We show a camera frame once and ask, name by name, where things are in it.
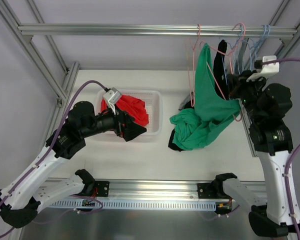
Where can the white perforated plastic basket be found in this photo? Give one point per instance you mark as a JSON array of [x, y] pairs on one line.
[[153, 107]]

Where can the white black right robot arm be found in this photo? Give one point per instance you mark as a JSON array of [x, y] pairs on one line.
[[266, 105]]

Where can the green tank top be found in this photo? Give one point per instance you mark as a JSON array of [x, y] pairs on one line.
[[205, 100]]

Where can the black tank top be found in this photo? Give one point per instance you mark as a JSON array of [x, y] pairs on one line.
[[218, 67]]

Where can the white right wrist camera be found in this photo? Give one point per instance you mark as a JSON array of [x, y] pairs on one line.
[[265, 68]]

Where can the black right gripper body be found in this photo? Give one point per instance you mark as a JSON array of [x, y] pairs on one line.
[[236, 85]]

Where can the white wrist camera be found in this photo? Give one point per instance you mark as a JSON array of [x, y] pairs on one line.
[[111, 97], [265, 68]]

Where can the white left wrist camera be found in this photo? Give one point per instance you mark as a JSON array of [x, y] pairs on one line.
[[111, 97]]

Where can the blue wire hanger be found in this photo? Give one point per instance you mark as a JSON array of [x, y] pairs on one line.
[[253, 50], [234, 48]]

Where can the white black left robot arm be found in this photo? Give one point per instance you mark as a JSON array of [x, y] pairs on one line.
[[24, 199]]

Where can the white slotted cable duct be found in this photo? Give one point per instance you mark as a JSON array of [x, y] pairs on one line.
[[120, 204]]

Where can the red tank top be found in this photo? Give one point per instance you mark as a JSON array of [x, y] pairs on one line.
[[135, 108]]

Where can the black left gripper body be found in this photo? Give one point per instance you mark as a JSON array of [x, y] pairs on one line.
[[121, 124]]

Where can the grey tank top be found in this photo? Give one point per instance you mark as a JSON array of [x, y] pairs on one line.
[[239, 68]]

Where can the aluminium frame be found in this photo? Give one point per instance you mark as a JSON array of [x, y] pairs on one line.
[[94, 29]]

